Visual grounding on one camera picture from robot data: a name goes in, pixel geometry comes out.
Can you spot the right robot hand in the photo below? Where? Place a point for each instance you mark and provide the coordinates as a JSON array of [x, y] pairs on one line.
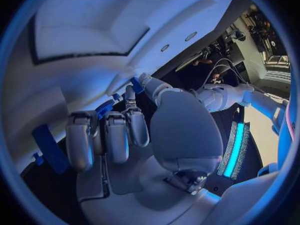
[[178, 135]]

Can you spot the blue gear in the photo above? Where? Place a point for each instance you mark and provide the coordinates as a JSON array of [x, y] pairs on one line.
[[104, 107]]

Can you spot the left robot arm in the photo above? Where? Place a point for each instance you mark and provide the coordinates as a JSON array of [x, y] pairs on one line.
[[257, 100]]

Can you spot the glowing light bar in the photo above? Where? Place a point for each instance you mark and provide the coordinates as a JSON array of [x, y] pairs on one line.
[[234, 150]]

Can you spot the small blue peg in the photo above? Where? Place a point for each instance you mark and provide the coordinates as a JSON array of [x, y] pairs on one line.
[[116, 97], [38, 159]]

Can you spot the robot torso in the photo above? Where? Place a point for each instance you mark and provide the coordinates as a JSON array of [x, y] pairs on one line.
[[284, 150]]

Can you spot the long blue block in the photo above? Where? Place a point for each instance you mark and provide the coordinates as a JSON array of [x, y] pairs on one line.
[[49, 150]]

